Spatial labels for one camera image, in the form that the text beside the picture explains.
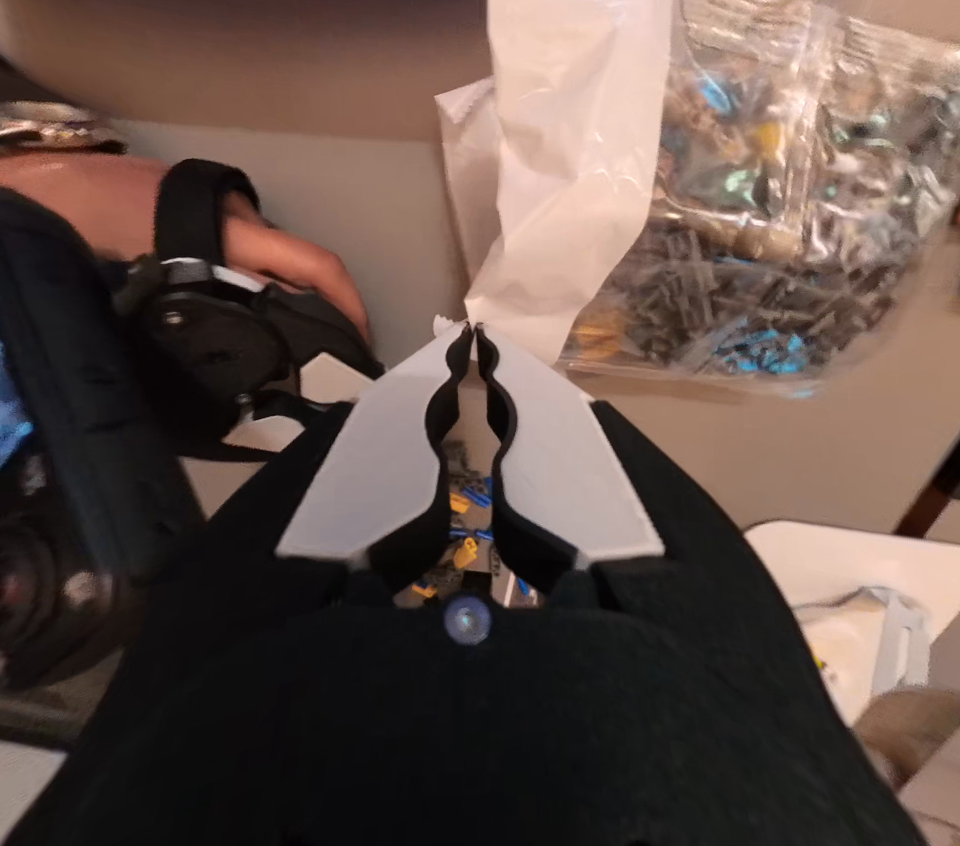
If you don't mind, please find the white metal book stand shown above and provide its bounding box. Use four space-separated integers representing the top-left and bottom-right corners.
746 520 960 727

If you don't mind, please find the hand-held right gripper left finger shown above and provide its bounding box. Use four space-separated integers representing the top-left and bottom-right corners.
274 323 474 577

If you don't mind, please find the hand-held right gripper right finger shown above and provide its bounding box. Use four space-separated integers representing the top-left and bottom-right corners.
474 326 666 592

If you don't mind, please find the clear bag of grey pieces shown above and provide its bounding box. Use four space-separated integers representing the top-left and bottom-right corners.
558 0 960 401

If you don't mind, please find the person's left hand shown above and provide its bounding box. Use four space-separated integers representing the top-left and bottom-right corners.
0 152 370 341

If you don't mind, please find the pile of plastic building pieces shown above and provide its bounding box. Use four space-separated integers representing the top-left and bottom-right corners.
395 440 543 609

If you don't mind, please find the white plastic bag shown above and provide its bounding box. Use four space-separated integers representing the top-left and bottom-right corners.
435 77 519 296
465 0 674 367

